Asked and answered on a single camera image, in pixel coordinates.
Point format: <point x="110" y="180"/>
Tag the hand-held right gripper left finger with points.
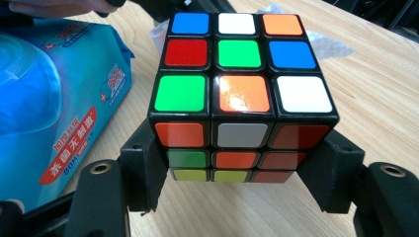
<point x="145" y="174"/>

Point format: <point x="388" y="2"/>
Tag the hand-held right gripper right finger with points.
<point x="336" y="174"/>

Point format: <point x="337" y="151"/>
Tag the blue wet wipes pack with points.
<point x="66" y="108"/>

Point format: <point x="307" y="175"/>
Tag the multicoloured puzzle cube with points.
<point x="242" y="95"/>

